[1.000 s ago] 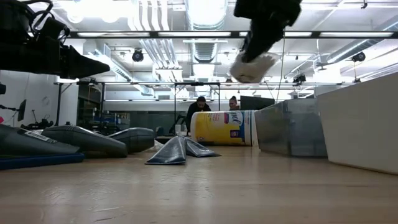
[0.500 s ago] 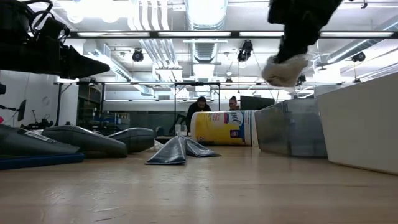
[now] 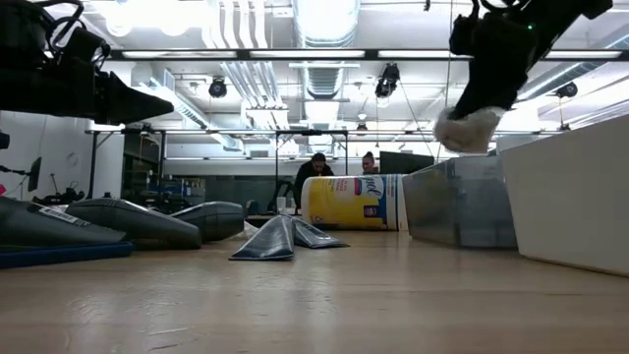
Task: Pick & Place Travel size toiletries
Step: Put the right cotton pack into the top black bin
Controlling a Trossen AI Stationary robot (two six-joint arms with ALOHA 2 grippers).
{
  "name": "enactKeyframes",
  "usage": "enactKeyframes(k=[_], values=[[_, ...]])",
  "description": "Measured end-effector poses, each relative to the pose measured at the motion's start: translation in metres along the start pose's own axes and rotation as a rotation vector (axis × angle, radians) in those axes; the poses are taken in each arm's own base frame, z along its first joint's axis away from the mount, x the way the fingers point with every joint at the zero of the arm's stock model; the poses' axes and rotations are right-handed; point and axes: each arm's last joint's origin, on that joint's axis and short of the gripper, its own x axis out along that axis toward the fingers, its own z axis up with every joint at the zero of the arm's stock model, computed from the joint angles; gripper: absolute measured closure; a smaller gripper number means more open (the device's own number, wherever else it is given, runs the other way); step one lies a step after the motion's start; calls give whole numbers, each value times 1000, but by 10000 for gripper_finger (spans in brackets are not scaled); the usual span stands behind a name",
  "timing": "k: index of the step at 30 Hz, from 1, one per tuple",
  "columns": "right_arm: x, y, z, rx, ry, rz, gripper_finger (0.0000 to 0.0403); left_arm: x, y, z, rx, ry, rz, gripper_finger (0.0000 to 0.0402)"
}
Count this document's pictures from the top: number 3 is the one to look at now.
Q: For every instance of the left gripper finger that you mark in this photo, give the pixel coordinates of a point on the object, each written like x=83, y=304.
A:
x=128, y=105

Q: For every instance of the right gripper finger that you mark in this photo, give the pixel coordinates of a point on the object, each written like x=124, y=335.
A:
x=491, y=88

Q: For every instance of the white cotton ball bag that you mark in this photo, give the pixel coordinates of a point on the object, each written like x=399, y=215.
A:
x=467, y=133

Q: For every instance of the dark grey trimmer with label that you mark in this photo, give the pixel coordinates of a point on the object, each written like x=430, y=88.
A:
x=54, y=231

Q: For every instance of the clear cotton swab bag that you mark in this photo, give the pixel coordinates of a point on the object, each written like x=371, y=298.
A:
x=248, y=231

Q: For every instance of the black panel on arm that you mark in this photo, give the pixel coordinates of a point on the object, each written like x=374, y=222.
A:
x=34, y=174

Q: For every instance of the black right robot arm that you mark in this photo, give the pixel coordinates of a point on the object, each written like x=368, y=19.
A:
x=575, y=10

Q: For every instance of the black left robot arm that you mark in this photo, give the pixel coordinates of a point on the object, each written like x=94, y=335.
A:
x=19, y=29

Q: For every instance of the shelf with blue boxes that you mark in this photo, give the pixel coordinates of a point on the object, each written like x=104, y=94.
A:
x=172, y=189

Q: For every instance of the black background machine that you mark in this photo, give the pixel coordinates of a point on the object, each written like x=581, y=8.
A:
x=59, y=196

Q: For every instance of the black computer monitor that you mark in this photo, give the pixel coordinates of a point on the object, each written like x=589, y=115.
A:
x=405, y=163

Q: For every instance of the grey translucent plastic bin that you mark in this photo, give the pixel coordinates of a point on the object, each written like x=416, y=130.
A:
x=457, y=206

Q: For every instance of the white plastic bin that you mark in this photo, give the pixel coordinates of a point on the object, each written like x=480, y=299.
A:
x=570, y=196

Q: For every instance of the person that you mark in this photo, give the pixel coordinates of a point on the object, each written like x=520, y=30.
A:
x=368, y=164
x=312, y=182

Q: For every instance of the white cup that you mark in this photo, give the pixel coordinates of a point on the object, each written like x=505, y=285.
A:
x=281, y=205

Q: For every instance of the yellow white wipes canister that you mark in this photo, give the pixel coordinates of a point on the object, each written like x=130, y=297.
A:
x=344, y=206

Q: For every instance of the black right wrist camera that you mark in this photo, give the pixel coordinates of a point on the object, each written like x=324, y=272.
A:
x=464, y=34

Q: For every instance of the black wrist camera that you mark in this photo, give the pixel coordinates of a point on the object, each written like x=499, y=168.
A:
x=464, y=34
x=86, y=49

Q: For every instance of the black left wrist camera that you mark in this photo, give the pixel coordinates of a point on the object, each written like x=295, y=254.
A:
x=86, y=49

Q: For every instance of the black hanging camera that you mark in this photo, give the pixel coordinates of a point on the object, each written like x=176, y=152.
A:
x=567, y=90
x=387, y=81
x=217, y=88

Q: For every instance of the black background workstation frame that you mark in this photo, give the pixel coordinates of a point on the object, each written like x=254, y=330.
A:
x=276, y=147

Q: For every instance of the silver ventilation duct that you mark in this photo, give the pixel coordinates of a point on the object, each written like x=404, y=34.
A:
x=326, y=29

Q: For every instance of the black frame bar with lights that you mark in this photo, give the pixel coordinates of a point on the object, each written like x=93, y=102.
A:
x=295, y=53

